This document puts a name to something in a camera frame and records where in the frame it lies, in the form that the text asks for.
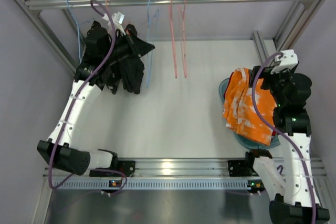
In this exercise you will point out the orange white trousers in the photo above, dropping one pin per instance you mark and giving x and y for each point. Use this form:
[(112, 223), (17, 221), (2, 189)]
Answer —
[(239, 111)]

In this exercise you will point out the empty right pink hanger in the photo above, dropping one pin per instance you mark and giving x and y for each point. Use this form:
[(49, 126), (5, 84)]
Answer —
[(183, 36)]

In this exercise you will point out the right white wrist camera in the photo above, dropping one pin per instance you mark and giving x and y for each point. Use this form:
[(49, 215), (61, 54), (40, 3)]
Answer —
[(288, 60)]

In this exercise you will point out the slotted grey cable duct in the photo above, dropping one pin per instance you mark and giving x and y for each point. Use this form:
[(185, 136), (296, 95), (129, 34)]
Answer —
[(163, 184)]

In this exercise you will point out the pink hanger of red trousers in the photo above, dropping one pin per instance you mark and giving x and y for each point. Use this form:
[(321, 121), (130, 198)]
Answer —
[(173, 39)]

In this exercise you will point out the black white patterned trousers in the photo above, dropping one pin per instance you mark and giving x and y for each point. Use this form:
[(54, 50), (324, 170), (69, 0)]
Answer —
[(97, 45)]

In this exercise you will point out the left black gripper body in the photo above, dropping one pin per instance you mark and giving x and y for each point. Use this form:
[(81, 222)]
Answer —
[(132, 44)]

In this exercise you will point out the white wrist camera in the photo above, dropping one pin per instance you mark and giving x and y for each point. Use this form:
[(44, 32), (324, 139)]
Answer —
[(117, 18), (288, 60)]

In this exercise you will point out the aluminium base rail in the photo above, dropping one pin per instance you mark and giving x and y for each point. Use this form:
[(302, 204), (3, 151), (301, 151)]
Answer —
[(182, 167)]

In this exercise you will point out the plain black trousers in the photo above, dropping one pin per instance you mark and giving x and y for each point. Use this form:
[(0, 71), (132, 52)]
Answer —
[(131, 69)]

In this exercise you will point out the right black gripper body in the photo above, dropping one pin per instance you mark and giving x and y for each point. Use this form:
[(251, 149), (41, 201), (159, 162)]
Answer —
[(269, 81)]

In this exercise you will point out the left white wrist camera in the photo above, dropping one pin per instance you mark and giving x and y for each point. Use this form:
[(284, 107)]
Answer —
[(117, 18)]

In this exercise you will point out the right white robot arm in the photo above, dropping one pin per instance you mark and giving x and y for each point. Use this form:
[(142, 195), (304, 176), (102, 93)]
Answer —
[(292, 197)]

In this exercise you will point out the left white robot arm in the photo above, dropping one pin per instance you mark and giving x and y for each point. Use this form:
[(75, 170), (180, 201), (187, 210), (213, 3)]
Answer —
[(65, 149)]

